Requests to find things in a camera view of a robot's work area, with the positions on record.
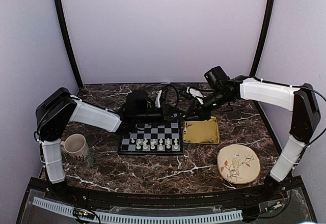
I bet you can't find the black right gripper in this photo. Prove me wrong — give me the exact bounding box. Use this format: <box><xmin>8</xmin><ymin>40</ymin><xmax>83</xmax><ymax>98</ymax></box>
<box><xmin>184</xmin><ymin>89</ymin><xmax>232</xmax><ymax>121</ymax></box>

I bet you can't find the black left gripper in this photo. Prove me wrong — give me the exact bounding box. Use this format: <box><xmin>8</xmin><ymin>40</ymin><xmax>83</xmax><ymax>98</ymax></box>
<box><xmin>135</xmin><ymin>103</ymin><xmax>185</xmax><ymax>126</ymax></box>

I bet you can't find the black grey chess board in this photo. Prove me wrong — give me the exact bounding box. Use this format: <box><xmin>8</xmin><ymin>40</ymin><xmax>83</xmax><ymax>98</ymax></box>
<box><xmin>118</xmin><ymin>118</ymin><xmax>183</xmax><ymax>156</ymax></box>

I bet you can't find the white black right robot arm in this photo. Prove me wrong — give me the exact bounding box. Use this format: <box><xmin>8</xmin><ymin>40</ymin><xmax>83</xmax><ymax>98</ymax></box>
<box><xmin>184</xmin><ymin>66</ymin><xmax>321</xmax><ymax>201</ymax></box>

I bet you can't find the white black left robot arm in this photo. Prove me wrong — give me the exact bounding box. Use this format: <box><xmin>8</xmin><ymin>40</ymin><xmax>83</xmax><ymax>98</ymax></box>
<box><xmin>34</xmin><ymin>85</ymin><xmax>183</xmax><ymax>202</ymax></box>

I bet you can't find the pile of white chess pieces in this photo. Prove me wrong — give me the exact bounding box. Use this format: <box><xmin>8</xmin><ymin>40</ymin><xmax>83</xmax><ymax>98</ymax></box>
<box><xmin>183</xmin><ymin>122</ymin><xmax>192</xmax><ymax>134</ymax></box>

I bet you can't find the gold metal tray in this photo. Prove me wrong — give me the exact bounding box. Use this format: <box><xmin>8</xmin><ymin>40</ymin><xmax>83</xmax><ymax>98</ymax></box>
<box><xmin>183</xmin><ymin>117</ymin><xmax>220</xmax><ymax>145</ymax></box>

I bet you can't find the beige ceramic mug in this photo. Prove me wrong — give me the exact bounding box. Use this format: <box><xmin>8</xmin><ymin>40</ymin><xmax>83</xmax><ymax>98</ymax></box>
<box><xmin>60</xmin><ymin>134</ymin><xmax>94</xmax><ymax>167</ymax></box>

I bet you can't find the beige bird painted plate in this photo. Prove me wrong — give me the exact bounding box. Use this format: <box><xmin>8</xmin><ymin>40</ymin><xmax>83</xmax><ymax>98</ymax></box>
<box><xmin>217</xmin><ymin>144</ymin><xmax>261</xmax><ymax>185</ymax></box>

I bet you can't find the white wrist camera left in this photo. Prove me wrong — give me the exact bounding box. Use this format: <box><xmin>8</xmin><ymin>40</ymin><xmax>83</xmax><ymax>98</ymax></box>
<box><xmin>154</xmin><ymin>90</ymin><xmax>164</xmax><ymax>108</ymax></box>

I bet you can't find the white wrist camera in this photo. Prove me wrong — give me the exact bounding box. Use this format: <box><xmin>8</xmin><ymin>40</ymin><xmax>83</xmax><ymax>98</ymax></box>
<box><xmin>154</xmin><ymin>90</ymin><xmax>164</xmax><ymax>108</ymax></box>
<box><xmin>179</xmin><ymin>87</ymin><xmax>204</xmax><ymax>104</ymax></box>

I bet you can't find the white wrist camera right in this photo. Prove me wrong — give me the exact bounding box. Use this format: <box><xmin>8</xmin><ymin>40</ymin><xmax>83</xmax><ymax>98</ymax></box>
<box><xmin>179</xmin><ymin>87</ymin><xmax>204</xmax><ymax>104</ymax></box>

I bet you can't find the right black frame post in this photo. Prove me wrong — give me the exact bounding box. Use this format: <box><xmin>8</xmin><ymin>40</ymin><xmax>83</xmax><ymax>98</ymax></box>
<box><xmin>249</xmin><ymin>0</ymin><xmax>274</xmax><ymax>76</ymax></box>

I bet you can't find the black frame post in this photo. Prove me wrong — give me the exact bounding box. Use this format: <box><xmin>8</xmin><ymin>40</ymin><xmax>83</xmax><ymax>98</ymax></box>
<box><xmin>249</xmin><ymin>0</ymin><xmax>274</xmax><ymax>76</ymax></box>
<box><xmin>54</xmin><ymin>0</ymin><xmax>83</xmax><ymax>88</ymax></box>

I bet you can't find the white slotted cable duct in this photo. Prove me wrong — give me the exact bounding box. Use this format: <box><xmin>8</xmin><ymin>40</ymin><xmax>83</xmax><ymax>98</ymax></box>
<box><xmin>32</xmin><ymin>197</ymin><xmax>243</xmax><ymax>223</ymax></box>

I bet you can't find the left black frame post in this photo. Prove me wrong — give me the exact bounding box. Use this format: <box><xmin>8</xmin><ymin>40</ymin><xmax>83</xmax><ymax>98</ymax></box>
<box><xmin>54</xmin><ymin>0</ymin><xmax>83</xmax><ymax>88</ymax></box>

